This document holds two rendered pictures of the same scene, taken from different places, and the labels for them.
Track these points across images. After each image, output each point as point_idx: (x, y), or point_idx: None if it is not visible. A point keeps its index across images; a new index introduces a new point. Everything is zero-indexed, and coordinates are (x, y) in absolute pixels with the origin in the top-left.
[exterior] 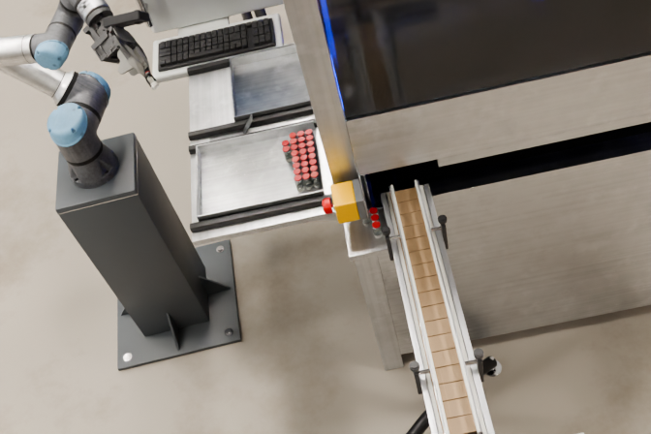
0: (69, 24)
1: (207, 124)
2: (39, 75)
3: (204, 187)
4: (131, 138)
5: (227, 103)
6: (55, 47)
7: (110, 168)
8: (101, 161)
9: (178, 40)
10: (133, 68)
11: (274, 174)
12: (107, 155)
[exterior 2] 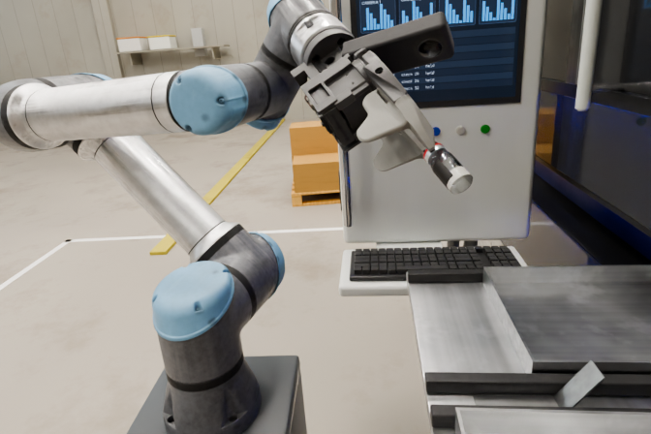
0: (264, 74)
1: (460, 366)
2: (181, 207)
3: None
4: (292, 363)
5: (492, 334)
6: (222, 77)
7: (243, 412)
8: (230, 392)
9: (381, 250)
10: (404, 126)
11: None
12: (244, 383)
